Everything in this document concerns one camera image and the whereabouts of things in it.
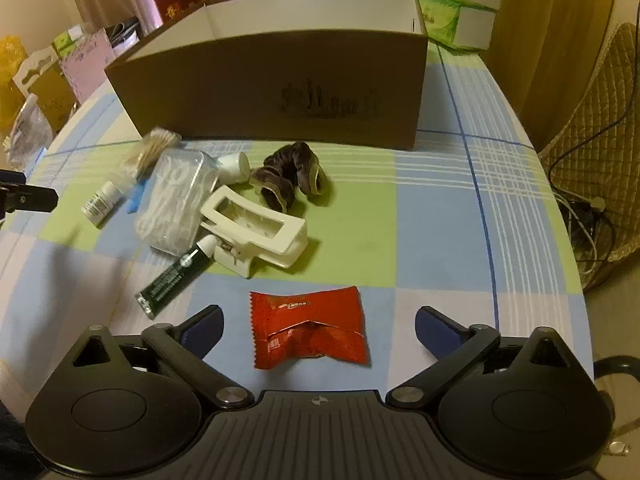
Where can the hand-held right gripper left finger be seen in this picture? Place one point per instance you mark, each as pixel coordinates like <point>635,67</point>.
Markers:
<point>207,329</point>

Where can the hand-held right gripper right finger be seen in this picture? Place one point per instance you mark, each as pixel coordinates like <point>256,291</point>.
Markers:
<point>433,327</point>

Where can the small green tissue pack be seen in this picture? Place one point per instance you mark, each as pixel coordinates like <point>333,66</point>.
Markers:
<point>67,44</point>

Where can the pack of wooden cotton swabs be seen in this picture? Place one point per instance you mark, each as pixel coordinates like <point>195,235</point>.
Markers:
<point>150,152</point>

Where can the small white bottle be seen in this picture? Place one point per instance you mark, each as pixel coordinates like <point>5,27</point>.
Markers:
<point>100,205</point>

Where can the white hair claw clip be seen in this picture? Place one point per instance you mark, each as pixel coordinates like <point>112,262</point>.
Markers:
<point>280,247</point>

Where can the dark folder stack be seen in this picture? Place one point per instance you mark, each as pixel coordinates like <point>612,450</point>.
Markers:
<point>125,30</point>

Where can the dark green tube white cap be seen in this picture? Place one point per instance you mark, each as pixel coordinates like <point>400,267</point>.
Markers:
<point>167,285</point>

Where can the brown cardboard box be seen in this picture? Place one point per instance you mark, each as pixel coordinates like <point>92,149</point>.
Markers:
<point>250,90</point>

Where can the plaid cloth covered desktop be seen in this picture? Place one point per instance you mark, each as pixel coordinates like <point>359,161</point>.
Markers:
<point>450,210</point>

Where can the clear box of floss picks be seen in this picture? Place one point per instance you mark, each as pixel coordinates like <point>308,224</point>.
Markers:
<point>175,195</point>

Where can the red snack packet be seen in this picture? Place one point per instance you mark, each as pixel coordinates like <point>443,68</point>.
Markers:
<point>300,320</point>

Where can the clear bag of dark items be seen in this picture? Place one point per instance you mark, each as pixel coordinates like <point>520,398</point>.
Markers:
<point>30,132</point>

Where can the brown velvet scrunchie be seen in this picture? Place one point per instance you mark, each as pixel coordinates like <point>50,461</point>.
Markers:
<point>295,165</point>

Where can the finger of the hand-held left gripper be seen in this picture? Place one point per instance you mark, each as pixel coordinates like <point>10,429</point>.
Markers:
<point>11,177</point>
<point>32,200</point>

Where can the quilted beige chair cover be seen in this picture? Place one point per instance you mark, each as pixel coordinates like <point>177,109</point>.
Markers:
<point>600,110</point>

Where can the yellow packet white header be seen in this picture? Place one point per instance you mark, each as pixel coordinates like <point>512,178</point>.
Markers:
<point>50,95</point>

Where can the yellow plastic bag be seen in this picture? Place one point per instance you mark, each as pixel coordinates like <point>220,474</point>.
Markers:
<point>10,75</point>

